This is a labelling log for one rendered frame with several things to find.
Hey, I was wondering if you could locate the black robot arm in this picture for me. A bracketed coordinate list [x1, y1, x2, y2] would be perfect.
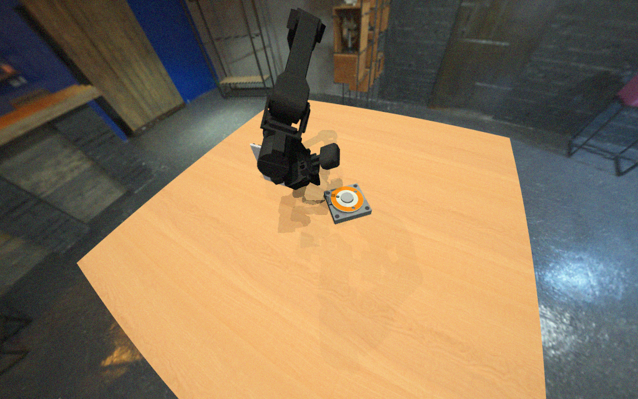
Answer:
[257, 7, 326, 190]

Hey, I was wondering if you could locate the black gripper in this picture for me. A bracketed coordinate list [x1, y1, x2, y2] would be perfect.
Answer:
[271, 138, 340, 186]

